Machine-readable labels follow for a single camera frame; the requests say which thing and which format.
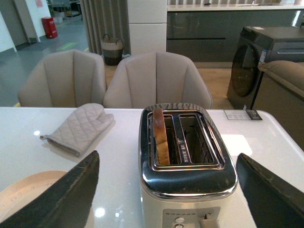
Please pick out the beige dining chair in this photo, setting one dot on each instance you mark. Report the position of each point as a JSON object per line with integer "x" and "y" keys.
{"x": 65, "y": 79}
{"x": 156, "y": 78}

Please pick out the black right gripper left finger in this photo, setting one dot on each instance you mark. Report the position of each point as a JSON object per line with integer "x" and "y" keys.
{"x": 65, "y": 204}

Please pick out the white chrome toaster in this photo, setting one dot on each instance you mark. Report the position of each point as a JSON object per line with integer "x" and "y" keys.
{"x": 194, "y": 190}

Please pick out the grey kitchen counter cabinet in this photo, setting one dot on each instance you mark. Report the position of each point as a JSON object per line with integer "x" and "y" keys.
{"x": 211, "y": 33}

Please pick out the beige left dining chair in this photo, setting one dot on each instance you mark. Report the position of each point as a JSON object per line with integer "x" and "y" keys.
{"x": 65, "y": 79}

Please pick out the beige round plate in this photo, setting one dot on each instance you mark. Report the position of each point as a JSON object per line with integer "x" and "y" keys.
{"x": 22, "y": 192}

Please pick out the woven basket with handles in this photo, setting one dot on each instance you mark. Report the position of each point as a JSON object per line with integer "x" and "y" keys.
{"x": 112, "y": 50}

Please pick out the grey quilted oven mitt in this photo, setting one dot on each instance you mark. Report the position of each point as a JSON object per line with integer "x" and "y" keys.
{"x": 80, "y": 129}

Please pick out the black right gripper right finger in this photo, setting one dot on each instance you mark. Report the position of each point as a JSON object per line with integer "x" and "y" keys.
{"x": 273, "y": 202}

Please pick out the slice of brown bread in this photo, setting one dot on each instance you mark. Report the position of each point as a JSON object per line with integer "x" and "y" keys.
{"x": 160, "y": 136}

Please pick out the red bin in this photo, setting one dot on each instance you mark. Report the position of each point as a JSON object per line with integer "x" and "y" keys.
{"x": 49, "y": 27}

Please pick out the beige right dining chair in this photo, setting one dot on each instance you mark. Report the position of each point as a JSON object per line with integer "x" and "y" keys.
{"x": 156, "y": 78}

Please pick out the dark washing machine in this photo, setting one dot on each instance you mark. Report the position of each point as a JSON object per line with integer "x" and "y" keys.
{"x": 259, "y": 45}

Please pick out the label card on table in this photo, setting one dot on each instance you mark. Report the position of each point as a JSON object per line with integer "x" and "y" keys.
{"x": 242, "y": 115}

